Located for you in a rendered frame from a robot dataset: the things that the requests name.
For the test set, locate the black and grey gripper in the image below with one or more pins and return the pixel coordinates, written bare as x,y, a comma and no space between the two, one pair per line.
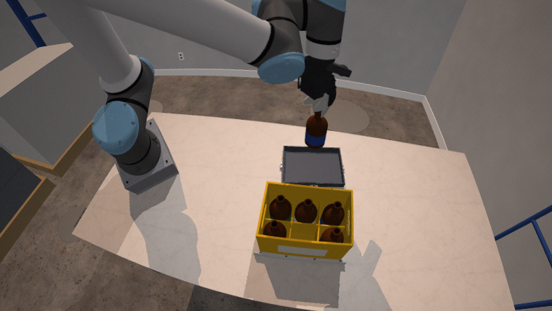
318,83

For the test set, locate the yellow crate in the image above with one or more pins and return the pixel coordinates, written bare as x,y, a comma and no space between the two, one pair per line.
305,240

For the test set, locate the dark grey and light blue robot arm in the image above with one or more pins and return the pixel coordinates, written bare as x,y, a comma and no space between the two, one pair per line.
267,38

